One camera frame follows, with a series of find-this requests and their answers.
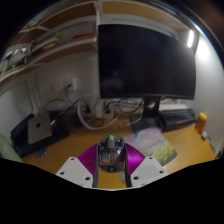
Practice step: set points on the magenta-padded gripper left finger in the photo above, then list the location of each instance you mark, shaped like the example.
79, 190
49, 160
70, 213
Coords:
75, 168

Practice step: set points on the wooden wall shelf unit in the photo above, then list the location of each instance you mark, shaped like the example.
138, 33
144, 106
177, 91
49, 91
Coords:
66, 45

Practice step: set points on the small dark adapter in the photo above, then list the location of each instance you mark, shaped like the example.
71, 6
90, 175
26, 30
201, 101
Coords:
40, 153

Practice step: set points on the black computer monitor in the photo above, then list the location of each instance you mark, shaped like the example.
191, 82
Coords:
143, 60

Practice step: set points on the black keyboard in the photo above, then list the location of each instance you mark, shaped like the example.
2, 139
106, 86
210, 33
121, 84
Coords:
178, 118

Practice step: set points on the orange bottle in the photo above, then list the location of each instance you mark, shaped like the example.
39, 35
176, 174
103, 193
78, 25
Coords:
200, 124

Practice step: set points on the white power strip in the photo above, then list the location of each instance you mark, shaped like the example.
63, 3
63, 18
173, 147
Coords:
98, 108

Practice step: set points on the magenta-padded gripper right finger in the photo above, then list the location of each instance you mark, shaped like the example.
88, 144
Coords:
146, 168

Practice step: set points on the white wall socket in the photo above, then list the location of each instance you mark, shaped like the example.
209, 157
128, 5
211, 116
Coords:
65, 85

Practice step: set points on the small white case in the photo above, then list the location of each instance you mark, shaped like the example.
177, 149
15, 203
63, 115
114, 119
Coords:
204, 135

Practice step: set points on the cherry blossom print mouse pad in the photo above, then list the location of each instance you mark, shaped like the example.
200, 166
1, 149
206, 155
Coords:
156, 146

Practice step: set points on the bright light bar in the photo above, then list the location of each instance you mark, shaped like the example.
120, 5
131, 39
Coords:
190, 38

